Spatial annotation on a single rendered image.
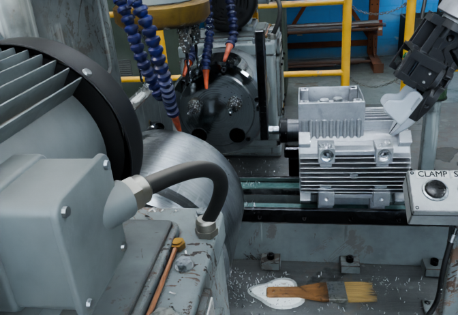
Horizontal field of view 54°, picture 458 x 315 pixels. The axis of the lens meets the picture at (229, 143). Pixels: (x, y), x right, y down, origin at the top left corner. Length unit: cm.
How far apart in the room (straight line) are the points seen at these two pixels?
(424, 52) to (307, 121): 23
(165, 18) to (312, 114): 31
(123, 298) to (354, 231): 64
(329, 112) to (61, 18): 53
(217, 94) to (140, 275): 78
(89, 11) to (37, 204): 83
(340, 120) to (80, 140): 59
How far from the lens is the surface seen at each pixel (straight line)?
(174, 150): 65
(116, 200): 28
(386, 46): 606
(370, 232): 95
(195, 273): 41
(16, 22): 82
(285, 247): 97
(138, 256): 42
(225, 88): 112
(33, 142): 32
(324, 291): 92
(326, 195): 87
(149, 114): 97
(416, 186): 74
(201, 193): 60
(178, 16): 81
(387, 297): 93
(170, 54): 422
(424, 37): 82
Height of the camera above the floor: 142
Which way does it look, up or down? 24 degrees down
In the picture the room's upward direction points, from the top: 5 degrees counter-clockwise
